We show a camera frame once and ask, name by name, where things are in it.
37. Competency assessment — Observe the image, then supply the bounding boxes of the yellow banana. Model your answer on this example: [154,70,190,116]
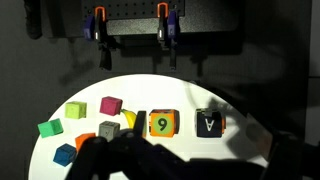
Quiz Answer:
[121,109,137,128]

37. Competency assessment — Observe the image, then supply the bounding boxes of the left blue orange clamp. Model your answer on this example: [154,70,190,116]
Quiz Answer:
[83,6,112,70]

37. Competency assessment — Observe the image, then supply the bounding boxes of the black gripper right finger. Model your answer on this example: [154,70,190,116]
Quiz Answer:
[245,114,320,180]

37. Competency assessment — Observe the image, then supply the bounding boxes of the magenta cube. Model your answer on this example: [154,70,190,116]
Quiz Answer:
[100,96,122,116]

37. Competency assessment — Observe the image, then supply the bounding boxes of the green cube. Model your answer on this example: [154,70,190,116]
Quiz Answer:
[37,119,63,138]

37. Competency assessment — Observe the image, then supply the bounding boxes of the white round table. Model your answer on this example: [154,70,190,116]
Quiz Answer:
[28,74,267,180]

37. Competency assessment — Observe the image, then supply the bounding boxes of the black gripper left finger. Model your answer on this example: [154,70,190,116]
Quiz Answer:
[65,110,188,180]

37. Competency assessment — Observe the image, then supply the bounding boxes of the grey cube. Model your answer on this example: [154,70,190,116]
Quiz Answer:
[98,121,120,141]

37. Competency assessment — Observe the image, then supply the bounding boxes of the orange cube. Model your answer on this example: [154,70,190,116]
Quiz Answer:
[75,133,96,151]

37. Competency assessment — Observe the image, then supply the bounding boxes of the lime yellow cube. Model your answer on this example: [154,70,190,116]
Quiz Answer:
[65,101,87,119]

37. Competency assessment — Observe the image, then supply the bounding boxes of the right blue orange clamp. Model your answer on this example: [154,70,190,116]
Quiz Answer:
[157,2,178,70]

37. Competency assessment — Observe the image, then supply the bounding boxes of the blue orange clamp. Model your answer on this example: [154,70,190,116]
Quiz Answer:
[157,2,178,70]
[83,6,112,70]

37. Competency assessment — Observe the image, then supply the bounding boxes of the dark soft block letter A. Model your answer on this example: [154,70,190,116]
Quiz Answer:
[195,108,226,138]

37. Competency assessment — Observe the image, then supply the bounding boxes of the orange soft block number nine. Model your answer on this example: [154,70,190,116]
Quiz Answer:
[149,109,180,138]

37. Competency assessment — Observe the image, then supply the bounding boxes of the black pegboard plate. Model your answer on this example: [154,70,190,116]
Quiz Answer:
[80,0,241,37]

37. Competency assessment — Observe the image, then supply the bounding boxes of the blue cube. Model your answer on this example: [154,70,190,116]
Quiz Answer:
[53,143,77,167]

